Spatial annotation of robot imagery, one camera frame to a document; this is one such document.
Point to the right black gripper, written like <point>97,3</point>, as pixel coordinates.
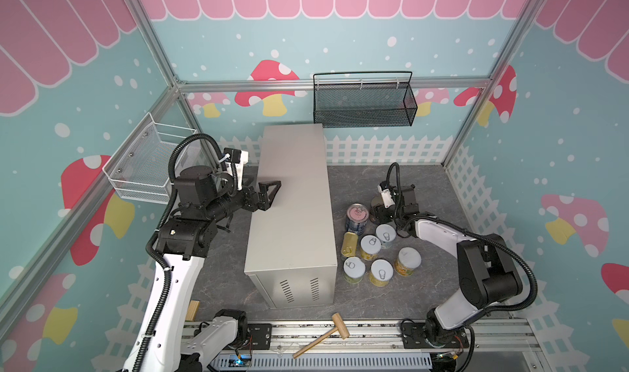
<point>383,212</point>

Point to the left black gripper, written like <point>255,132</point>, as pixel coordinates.
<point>264,202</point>

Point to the dark blue chopped tomato can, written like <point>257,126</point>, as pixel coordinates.
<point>376,205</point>

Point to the fruit can white lid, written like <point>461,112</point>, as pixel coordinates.
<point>354,270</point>
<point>370,247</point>
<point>381,272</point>
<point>386,234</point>

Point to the blue soup can pink lid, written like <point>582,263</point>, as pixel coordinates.
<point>357,218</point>

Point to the peach fruit can plastic lid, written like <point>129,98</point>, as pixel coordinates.
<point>407,261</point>

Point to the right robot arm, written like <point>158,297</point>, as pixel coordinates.
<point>492,277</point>

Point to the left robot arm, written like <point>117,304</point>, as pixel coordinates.
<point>203,201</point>

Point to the grey metal cabinet counter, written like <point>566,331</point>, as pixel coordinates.
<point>291,250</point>

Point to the gold can lying down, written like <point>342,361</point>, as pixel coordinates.
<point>349,244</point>

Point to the wooden mallet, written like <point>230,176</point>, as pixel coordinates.
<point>340,328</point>

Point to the wooden block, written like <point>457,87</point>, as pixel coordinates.
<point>192,310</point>

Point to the green circuit board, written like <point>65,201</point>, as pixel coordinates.
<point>241,361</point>

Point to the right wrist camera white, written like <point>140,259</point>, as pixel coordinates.
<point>386,194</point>

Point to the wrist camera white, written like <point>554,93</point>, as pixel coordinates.
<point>386,194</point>
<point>235,161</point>

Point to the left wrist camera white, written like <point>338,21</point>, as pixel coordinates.
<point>235,161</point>

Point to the white wire wall basket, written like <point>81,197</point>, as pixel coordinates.
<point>138,170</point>

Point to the black mesh wall basket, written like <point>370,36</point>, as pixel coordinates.
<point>363,99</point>

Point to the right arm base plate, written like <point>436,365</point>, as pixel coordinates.
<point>416,335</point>

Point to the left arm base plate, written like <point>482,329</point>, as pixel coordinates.
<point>258,337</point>

